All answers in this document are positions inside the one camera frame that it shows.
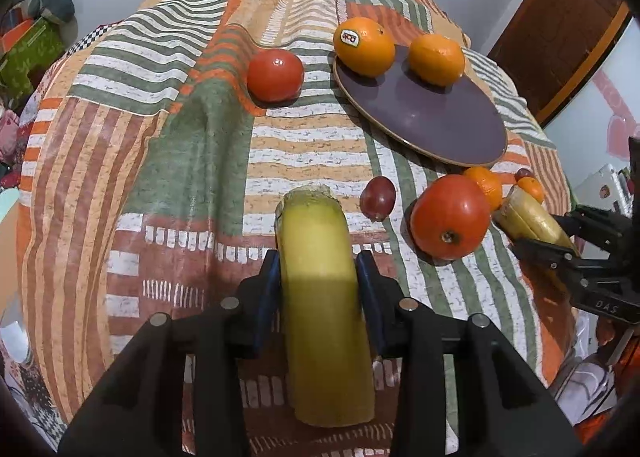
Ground small mandarin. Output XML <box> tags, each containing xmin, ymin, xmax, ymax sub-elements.
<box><xmin>516</xmin><ymin>176</ymin><xmax>544</xmax><ymax>203</ymax></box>
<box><xmin>463</xmin><ymin>166</ymin><xmax>502</xmax><ymax>212</ymax></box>

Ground long yellow banana piece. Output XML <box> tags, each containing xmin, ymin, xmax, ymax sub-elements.
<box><xmin>276</xmin><ymin>186</ymin><xmax>375</xmax><ymax>428</ymax></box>

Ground medium orange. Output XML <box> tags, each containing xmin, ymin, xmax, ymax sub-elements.
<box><xmin>408</xmin><ymin>33</ymin><xmax>465</xmax><ymax>87</ymax></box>

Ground green storage box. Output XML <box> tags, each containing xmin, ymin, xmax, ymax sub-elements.
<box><xmin>1</xmin><ymin>18</ymin><xmax>65</xmax><ymax>102</ymax></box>

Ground dark red grape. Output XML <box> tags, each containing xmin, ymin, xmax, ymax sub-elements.
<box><xmin>359</xmin><ymin>176</ymin><xmax>396</xmax><ymax>222</ymax></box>

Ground dark purple plate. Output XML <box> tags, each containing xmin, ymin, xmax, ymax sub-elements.
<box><xmin>333</xmin><ymin>45</ymin><xmax>508</xmax><ymax>166</ymax></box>

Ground short yellow banana piece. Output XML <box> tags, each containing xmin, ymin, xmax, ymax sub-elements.
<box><xmin>492</xmin><ymin>186</ymin><xmax>578</xmax><ymax>255</ymax></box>

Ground brown wooden door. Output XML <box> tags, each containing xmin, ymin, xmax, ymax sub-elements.
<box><xmin>489</xmin><ymin>0</ymin><xmax>631</xmax><ymax>125</ymax></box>

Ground white panel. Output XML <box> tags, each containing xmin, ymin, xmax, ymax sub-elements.
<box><xmin>575</xmin><ymin>163</ymin><xmax>632</xmax><ymax>217</ymax></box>

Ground patchwork striped bedspread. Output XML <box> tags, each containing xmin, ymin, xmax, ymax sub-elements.
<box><xmin>17</xmin><ymin>0</ymin><xmax>574</xmax><ymax>444</ymax></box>

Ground red tomato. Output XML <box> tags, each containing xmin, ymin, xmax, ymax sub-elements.
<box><xmin>246</xmin><ymin>48</ymin><xmax>305</xmax><ymax>104</ymax></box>
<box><xmin>409</xmin><ymin>174</ymin><xmax>490</xmax><ymax>261</ymax></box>

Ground large orange with sticker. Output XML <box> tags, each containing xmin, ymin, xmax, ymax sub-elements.
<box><xmin>333</xmin><ymin>17</ymin><xmax>396</xmax><ymax>78</ymax></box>

